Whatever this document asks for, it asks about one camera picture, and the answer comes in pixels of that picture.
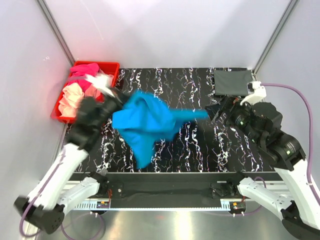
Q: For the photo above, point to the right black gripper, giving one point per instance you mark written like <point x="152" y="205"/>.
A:
<point x="229" y="106"/>

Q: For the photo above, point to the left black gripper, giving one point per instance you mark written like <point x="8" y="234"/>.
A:
<point x="119" y="99"/>

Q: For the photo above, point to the blue t shirt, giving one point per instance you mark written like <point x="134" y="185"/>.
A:
<point x="145" y="119"/>

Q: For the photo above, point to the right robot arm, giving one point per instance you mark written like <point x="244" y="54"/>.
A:
<point x="261" y="123"/>

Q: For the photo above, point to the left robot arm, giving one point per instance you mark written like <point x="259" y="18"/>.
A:
<point x="45" y="207"/>

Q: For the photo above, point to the dusty pink t shirt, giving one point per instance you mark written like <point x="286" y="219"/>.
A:
<point x="105" y="79"/>

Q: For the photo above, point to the folded dark grey t shirt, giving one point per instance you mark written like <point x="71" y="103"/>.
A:
<point x="232" y="83"/>

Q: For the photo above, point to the peach t shirt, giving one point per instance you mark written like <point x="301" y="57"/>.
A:
<point x="71" y="98"/>

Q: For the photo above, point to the hot pink t shirt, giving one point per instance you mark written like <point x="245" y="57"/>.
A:
<point x="78" y="75"/>

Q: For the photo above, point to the red plastic bin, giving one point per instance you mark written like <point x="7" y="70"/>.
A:
<point x="105" y="67"/>

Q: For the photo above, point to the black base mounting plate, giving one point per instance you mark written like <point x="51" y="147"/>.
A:
<point x="171" y="190"/>

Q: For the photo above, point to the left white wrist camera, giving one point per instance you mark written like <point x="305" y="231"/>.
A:
<point x="104" y="90"/>

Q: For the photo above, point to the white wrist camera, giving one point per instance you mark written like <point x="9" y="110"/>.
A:
<point x="104" y="90"/>
<point x="257" y="93"/>

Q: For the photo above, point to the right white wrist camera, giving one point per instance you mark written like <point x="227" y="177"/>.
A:
<point x="257" y="93"/>

